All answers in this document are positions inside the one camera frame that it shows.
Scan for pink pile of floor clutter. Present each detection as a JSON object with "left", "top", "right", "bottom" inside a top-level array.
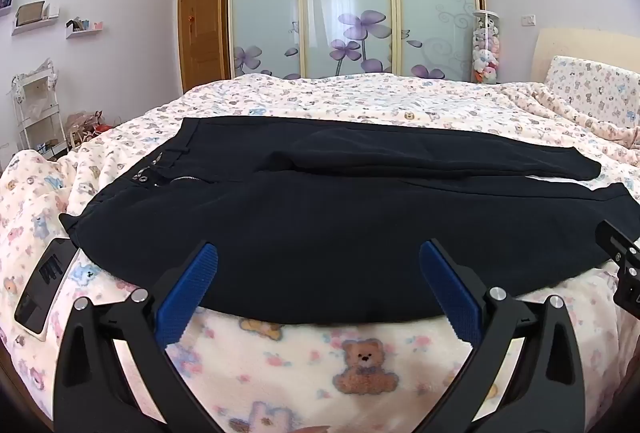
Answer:
[{"left": 65, "top": 109, "right": 122, "bottom": 150}]

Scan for white wire rack cart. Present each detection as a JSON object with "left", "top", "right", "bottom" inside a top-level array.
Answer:
[{"left": 10, "top": 57, "right": 69, "bottom": 160}]

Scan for black smartphone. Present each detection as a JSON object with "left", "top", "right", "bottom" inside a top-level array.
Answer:
[{"left": 14, "top": 237, "right": 79, "bottom": 342}]

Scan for teddy bear printed pillow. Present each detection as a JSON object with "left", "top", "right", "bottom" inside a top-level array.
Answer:
[{"left": 542, "top": 55, "right": 640, "bottom": 145}]

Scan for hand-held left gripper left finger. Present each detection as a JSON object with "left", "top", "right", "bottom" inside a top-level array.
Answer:
[{"left": 54, "top": 240, "right": 219, "bottom": 433}]

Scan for cream headboard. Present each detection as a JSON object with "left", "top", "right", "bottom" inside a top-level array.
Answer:
[{"left": 530, "top": 28, "right": 640, "bottom": 85}]

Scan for white wall shelf with trinkets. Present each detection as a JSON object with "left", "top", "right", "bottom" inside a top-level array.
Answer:
[{"left": 65, "top": 17, "right": 104, "bottom": 40}]

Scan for teddy bear printed blanket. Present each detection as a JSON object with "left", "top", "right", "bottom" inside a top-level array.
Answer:
[{"left": 0, "top": 73, "right": 640, "bottom": 433}]

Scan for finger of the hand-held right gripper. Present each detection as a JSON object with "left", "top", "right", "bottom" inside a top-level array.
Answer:
[{"left": 594, "top": 219, "right": 640, "bottom": 270}]

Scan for black pants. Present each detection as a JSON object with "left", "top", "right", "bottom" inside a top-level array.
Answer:
[{"left": 59, "top": 116, "right": 632, "bottom": 327}]

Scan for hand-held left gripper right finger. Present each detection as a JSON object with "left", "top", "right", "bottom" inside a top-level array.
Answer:
[{"left": 419, "top": 239, "right": 587, "bottom": 433}]

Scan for wooden door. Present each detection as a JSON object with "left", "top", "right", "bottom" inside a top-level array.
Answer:
[{"left": 177, "top": 0, "right": 224, "bottom": 94}]

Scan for white wall shelf with box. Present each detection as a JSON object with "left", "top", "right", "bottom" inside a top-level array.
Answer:
[{"left": 11, "top": 0, "right": 61, "bottom": 37}]

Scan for clear cylinder of plush toys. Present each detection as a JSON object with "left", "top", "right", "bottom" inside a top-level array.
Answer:
[{"left": 471, "top": 10, "right": 503, "bottom": 85}]

